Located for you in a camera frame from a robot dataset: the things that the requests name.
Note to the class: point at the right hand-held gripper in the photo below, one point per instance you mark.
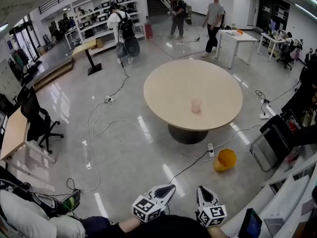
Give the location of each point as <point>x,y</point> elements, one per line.
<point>213,213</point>

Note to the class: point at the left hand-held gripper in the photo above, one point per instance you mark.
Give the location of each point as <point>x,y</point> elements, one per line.
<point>148,208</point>

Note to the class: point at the orange bin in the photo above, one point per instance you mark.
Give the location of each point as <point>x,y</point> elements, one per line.
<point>225,161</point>

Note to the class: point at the pink translucent cup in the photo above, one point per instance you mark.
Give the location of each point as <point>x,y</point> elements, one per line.
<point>196,106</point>

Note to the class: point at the person's right forearm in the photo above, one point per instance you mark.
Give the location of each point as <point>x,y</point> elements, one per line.
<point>216,232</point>

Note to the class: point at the person's left forearm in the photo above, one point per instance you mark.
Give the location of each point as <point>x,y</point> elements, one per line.
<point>128,225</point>

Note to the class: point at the person's black clothing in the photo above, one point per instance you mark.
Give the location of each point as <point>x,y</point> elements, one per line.
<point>168,228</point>

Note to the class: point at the black tablet device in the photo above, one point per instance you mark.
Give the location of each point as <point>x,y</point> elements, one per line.
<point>250,223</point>

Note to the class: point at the white power strip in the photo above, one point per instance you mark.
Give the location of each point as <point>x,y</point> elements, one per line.
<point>211,149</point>
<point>109,99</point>

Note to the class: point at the black folding chair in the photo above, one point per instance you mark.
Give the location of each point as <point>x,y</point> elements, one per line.
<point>277,137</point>

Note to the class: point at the white power adapter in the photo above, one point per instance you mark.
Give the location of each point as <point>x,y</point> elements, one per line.
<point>264,116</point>

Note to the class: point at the white cushion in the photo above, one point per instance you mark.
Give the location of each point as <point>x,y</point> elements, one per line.
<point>22,217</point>

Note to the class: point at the round wooden table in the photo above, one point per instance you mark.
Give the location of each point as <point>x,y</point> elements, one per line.
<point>188,83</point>

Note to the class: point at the black office chair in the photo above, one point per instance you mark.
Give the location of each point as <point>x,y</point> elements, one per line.
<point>37,118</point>

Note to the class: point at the wooden desk with white legs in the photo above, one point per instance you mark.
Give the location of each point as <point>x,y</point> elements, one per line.
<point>15,135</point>

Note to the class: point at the cardboard box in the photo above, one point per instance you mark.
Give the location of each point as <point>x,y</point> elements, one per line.
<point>100,43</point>

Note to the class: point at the black swivel chair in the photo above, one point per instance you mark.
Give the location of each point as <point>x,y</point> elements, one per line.
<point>286,56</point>

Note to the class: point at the red box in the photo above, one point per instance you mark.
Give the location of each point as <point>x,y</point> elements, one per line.
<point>148,31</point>

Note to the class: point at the white rectangular desk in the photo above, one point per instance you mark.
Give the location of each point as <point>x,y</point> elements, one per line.
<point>235,37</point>

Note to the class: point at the black backpack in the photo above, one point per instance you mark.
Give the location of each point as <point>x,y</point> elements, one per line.
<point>126,26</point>

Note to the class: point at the white desk with clutter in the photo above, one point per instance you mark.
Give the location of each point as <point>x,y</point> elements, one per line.
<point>271,39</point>

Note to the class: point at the small orange box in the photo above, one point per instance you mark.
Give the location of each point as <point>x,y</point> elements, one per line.
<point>239,31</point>

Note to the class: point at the white shelving unit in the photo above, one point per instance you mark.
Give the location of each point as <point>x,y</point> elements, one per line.
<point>99,21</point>

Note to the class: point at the small wooden pedestal table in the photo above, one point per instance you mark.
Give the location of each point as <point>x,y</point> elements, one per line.
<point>84,48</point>

